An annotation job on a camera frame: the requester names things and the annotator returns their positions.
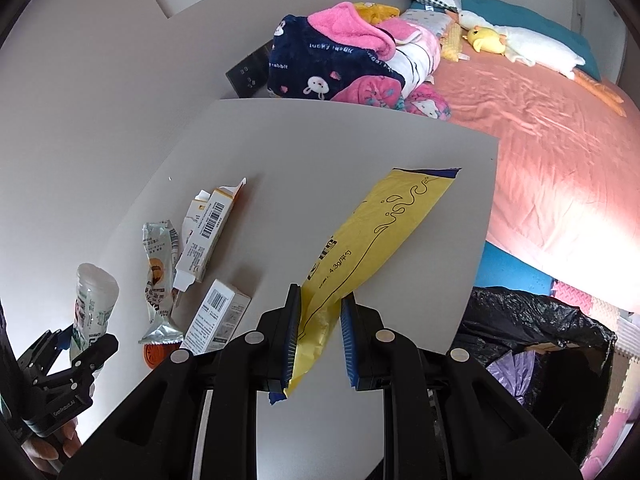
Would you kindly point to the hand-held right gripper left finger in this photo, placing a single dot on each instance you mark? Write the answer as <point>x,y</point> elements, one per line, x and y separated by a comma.
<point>293,340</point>

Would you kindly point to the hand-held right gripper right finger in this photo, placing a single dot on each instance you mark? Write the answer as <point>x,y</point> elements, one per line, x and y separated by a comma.
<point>348,345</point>

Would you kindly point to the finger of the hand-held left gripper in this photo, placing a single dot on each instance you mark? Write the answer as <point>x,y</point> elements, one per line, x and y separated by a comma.
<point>62,341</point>
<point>97,352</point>

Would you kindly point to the plastic bottle with green label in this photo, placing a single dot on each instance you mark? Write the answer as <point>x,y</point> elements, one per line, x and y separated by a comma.
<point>92,300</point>

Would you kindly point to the long yellow packet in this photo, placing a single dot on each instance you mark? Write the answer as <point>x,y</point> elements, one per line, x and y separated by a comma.
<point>380,230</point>

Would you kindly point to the purple plastic bag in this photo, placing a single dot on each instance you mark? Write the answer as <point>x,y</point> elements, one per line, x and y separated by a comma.
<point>510,375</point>

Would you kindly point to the black trash bag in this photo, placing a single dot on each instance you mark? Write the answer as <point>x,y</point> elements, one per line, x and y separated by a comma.
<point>525,320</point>

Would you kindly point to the person's left hand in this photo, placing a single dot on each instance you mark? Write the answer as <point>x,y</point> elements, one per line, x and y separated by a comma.
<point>47,452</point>

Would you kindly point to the orange bottle cap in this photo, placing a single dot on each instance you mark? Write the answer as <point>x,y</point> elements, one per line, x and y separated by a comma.
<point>155,355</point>

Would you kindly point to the white barcode box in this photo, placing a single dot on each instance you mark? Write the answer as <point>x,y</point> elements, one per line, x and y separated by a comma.
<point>215,315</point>

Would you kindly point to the silver snack wrapper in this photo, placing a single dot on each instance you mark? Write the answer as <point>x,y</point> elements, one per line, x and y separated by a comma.
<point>159,270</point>

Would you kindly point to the torn orange white carton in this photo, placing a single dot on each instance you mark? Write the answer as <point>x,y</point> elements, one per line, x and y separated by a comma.
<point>205,240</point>

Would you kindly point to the blue foam floor mat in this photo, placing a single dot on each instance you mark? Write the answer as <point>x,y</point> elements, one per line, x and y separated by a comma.
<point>510,270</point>

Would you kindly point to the pink bed sheet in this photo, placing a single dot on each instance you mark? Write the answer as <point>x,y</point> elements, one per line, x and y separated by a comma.
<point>550,160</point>

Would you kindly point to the navy rabbit print blanket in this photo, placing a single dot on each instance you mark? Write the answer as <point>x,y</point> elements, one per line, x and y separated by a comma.
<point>310,60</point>

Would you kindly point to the white cartoon blanket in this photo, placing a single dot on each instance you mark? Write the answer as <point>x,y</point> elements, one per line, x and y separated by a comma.
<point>415,60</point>

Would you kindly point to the yellow corn plush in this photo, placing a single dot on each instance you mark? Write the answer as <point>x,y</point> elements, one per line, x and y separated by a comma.
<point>451,42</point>

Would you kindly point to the pink fleece blanket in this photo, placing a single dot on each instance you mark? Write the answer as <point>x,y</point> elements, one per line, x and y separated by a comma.
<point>350,25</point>

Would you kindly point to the small yellow cloth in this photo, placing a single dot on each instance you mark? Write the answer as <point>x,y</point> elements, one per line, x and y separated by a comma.
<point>377,11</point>

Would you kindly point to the yellow duck plush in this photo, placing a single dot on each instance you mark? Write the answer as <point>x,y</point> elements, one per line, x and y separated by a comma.
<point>487,39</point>

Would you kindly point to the white goose plush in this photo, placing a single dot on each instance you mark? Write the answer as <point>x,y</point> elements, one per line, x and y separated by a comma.
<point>535,45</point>

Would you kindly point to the teal pillow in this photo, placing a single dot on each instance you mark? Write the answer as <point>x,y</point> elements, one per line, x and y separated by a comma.
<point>525,15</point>

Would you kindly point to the black wall socket panel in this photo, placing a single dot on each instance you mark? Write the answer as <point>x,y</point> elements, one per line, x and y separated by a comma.
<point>247,72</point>

